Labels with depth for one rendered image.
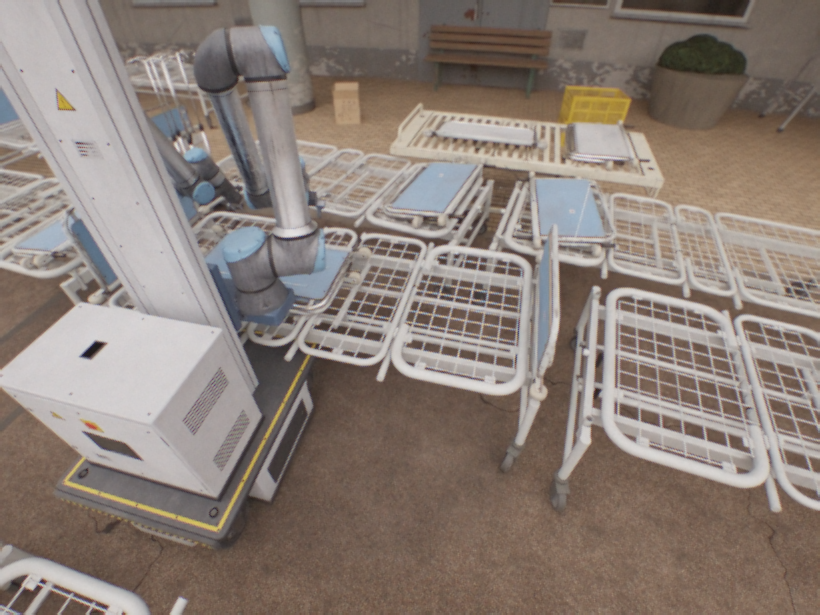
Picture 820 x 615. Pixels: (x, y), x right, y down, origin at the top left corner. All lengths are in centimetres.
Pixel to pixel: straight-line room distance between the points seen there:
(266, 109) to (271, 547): 156
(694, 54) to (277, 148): 573
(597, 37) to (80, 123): 677
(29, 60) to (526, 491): 209
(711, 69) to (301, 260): 586
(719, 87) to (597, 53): 188
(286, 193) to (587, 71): 643
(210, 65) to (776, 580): 258
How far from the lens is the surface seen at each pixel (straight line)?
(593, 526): 194
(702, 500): 221
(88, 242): 224
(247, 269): 141
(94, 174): 138
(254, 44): 127
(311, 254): 137
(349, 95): 541
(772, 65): 803
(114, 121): 122
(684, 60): 642
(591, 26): 728
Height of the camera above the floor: 172
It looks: 43 degrees down
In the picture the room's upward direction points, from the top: straight up
